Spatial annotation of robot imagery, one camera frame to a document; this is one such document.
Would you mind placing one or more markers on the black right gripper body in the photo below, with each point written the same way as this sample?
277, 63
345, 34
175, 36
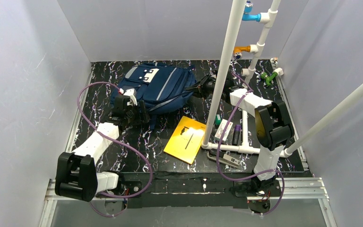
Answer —
204, 85

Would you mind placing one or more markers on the yellow notebook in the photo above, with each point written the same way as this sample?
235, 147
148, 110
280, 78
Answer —
175, 146

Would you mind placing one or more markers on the navy blue student backpack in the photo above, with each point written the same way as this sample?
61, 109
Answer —
160, 86

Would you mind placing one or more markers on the white rectangular box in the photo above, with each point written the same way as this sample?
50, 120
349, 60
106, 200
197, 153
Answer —
223, 131

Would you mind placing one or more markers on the aluminium rail frame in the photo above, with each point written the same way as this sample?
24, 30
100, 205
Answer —
169, 183

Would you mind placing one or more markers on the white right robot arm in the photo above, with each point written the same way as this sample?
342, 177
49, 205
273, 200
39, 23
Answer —
273, 124

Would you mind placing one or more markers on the orange pipe valve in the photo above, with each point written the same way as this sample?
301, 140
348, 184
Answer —
238, 50

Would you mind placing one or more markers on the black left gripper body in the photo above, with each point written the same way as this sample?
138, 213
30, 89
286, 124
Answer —
136, 114

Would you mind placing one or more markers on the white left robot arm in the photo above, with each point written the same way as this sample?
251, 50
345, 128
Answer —
76, 175

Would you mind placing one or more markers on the grey stapler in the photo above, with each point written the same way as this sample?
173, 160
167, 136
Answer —
223, 158

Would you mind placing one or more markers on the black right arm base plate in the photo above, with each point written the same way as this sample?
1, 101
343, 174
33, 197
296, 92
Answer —
255, 187

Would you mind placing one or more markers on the small green eraser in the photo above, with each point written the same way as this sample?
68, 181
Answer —
218, 120

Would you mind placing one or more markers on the purple marker pen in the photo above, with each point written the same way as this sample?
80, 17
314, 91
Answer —
236, 139

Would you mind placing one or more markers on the blue pipe valve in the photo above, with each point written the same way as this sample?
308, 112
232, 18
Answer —
247, 16

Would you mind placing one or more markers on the green pipe valve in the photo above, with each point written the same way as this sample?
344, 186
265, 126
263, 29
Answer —
268, 78

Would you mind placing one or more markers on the black pen on notebook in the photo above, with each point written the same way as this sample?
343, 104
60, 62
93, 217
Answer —
186, 135

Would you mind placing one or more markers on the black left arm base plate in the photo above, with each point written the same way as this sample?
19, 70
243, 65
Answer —
126, 187

